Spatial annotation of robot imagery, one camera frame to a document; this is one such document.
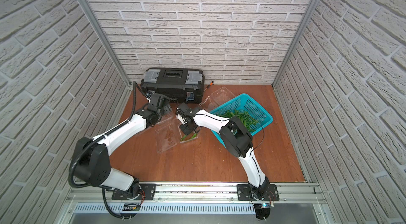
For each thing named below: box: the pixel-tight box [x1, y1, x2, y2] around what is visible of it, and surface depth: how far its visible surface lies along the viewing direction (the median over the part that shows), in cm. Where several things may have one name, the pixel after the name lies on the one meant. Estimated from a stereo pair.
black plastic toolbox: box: [140, 67, 206, 105], surface depth 101 cm
